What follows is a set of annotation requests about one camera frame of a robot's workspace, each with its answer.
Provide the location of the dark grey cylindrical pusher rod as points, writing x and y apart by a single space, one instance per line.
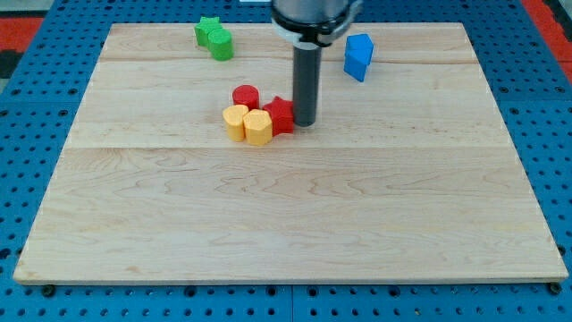
305 87

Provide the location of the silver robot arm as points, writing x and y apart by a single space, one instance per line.
310 26

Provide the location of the yellow hexagon block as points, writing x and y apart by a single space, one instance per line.
258 127

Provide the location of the yellow heart block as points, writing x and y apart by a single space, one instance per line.
233 119

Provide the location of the blue pentagon block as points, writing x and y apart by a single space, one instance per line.
360 46

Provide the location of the red star block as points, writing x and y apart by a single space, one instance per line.
281 113

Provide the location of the red cylinder block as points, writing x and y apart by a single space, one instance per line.
247 95

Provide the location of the green cylinder block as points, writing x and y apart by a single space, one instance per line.
220 45

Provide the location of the green star block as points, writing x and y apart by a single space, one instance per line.
204 27

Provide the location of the light wooden board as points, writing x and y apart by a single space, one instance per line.
407 177

